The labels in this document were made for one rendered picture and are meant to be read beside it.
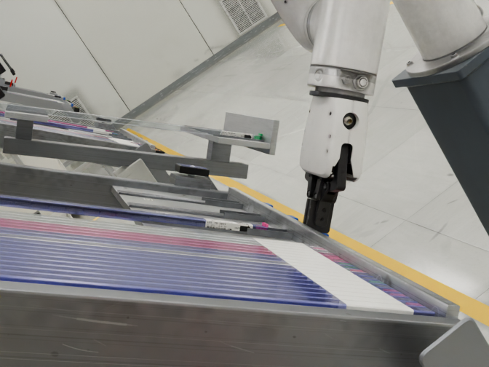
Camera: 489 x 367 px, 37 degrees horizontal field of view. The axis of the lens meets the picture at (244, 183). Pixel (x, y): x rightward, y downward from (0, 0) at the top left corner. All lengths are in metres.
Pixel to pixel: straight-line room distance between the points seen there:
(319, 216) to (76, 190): 0.42
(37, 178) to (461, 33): 0.73
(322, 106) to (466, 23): 0.46
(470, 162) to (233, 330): 0.93
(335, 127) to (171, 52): 7.87
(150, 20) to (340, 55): 7.84
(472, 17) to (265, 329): 0.89
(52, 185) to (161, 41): 7.58
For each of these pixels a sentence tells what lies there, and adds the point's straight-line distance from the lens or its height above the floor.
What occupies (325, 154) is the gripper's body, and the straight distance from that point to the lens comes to 0.89.
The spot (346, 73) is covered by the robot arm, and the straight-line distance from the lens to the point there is 0.90.
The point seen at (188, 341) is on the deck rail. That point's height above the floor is 0.85.
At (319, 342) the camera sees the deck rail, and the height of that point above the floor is 0.79.
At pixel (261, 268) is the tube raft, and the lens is 0.66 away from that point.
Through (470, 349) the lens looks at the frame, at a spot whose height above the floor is 0.74.
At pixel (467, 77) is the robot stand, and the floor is 0.68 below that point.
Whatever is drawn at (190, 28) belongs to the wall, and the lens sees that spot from 8.79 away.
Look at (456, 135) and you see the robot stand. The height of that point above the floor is 0.57.
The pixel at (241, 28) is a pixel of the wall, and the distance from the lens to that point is 8.94.
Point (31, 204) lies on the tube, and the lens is 0.86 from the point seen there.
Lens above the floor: 1.06
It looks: 16 degrees down
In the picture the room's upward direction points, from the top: 33 degrees counter-clockwise
